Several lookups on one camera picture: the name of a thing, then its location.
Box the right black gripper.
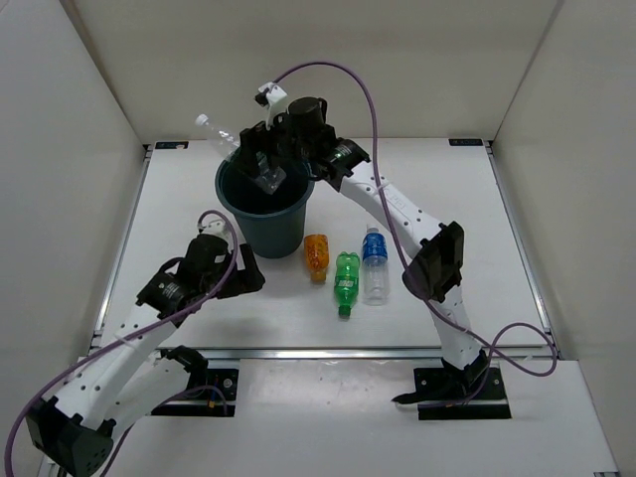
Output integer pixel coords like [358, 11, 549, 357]
[238, 104, 318, 176]

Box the green label water bottle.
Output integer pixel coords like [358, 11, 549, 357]
[195, 113, 286, 195]

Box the blue label water bottle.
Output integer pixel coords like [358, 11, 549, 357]
[362, 225, 390, 306]

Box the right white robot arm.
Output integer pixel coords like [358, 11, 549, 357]
[231, 89, 489, 398]

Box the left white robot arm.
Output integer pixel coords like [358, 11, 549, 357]
[26, 234, 265, 476]

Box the dark green plastic bin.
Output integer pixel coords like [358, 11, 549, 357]
[215, 161, 314, 259]

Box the orange juice bottle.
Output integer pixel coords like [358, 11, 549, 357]
[304, 234, 330, 283]

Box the green soda bottle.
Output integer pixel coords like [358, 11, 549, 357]
[334, 252, 361, 319]

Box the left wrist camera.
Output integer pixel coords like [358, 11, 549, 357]
[197, 219, 232, 242]

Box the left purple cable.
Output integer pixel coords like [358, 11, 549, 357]
[7, 211, 239, 477]

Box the purple cable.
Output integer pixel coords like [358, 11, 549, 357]
[271, 61, 558, 411]
[7, 211, 239, 477]

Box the aluminium table front rail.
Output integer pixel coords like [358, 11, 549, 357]
[88, 347, 557, 360]

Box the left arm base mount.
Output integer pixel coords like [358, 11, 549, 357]
[151, 360, 239, 418]

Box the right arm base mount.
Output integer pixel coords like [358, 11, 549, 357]
[392, 367, 512, 421]

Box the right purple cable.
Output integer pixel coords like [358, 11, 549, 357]
[271, 61, 558, 411]

